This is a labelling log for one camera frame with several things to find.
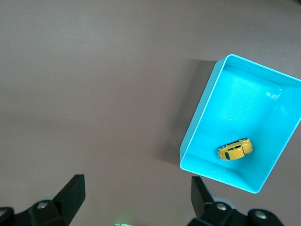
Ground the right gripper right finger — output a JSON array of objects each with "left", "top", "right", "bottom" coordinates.
[{"left": 188, "top": 175, "right": 283, "bottom": 226}]

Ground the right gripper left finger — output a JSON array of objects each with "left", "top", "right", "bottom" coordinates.
[{"left": 0, "top": 174, "right": 86, "bottom": 226}]

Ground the yellow beetle toy car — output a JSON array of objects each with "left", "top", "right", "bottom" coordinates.
[{"left": 216, "top": 137, "right": 254, "bottom": 161}]

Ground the turquoise plastic bin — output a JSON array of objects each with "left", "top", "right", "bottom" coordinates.
[{"left": 179, "top": 54, "right": 301, "bottom": 194}]

